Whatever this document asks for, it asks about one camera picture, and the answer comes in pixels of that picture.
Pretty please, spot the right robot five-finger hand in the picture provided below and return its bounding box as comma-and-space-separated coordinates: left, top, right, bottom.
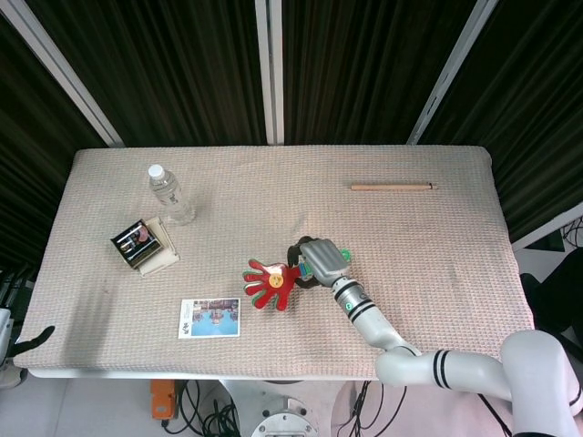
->
286, 235, 351, 291

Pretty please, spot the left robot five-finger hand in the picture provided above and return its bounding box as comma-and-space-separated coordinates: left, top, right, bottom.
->
0, 308, 56, 361

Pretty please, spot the red hand clapper green handle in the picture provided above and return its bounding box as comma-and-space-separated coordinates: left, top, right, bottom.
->
242, 248, 352, 314

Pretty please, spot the silver robot base column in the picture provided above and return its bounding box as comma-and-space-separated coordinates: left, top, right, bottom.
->
218, 380, 354, 437

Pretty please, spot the orange plastic box with cable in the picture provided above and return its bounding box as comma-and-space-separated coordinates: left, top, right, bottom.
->
150, 380, 178, 420

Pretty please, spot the beige woven tablecloth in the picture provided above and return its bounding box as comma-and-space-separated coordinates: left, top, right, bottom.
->
13, 145, 537, 381

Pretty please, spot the wooden pencil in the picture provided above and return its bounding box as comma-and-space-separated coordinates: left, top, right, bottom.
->
350, 181, 439, 192

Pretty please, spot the postcard with blue photo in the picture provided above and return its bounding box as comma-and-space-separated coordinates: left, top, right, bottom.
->
178, 298, 241, 340

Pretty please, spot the small black picture box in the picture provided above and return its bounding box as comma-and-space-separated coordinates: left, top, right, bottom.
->
110, 218, 164, 269

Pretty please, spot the cream box lid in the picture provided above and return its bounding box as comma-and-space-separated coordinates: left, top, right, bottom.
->
138, 216, 181, 278

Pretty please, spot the clear plastic water bottle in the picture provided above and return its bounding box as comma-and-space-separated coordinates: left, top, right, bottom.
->
147, 164, 197, 226

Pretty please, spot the black pleated curtain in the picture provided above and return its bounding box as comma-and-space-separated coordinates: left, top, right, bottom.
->
281, 0, 479, 146
0, 13, 108, 274
25, 0, 268, 147
418, 0, 583, 242

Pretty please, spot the black cable bundle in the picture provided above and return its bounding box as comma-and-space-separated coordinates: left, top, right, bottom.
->
161, 380, 242, 437
339, 380, 386, 437

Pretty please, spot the grey metal frame post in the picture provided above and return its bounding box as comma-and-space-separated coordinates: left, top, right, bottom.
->
406, 0, 500, 146
254, 0, 284, 146
0, 0, 125, 147

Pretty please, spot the white frame foot bar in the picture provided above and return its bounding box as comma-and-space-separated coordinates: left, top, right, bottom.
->
512, 213, 583, 250

